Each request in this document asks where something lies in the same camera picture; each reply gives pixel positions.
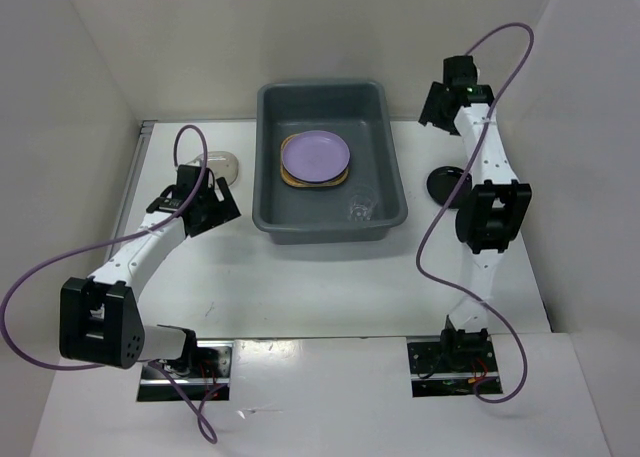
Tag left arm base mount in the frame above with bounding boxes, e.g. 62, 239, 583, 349
136, 339, 234, 403

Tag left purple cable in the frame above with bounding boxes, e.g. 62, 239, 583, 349
0, 125, 231, 443

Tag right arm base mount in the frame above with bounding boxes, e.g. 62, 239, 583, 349
406, 338, 502, 398

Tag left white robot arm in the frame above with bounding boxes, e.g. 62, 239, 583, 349
59, 165, 240, 377

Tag clear square small dish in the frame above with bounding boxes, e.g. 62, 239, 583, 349
188, 151, 239, 186

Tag purple round plate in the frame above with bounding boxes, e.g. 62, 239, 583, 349
280, 130, 351, 184

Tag black round plate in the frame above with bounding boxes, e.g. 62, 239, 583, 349
426, 166, 472, 210

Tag grey plastic bin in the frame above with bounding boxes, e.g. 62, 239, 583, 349
252, 79, 408, 245

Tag clear plastic cup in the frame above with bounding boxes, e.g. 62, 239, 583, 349
347, 185, 378, 222

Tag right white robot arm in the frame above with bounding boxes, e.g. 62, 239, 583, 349
419, 55, 532, 370

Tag purple cable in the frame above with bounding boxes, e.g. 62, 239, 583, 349
0, 125, 231, 443
415, 22, 536, 403

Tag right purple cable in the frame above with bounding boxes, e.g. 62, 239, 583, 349
415, 22, 536, 403

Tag woven bamboo square tray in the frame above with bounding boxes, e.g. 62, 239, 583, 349
278, 134, 353, 192

